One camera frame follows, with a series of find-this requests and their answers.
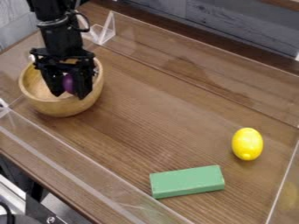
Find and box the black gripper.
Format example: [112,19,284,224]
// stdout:
[31,23,95,100]

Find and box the brown wooden bowl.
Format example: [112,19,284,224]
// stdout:
[19,59,104,117]

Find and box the purple toy eggplant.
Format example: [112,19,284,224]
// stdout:
[63,73,75,94]

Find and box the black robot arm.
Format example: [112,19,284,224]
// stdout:
[26,0,96,100]

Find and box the green rectangular block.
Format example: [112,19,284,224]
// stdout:
[150,165,226,199]

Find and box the yellow toy lemon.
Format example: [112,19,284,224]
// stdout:
[231,128,264,161]

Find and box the clear acrylic corner bracket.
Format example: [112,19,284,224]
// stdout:
[79,11,116,46]

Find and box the clear acrylic front wall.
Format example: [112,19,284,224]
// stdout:
[0,99,194,224]

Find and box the black metal bracket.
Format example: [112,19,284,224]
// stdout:
[24,194,68,224]

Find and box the black cable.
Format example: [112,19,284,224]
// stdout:
[0,201,15,224]

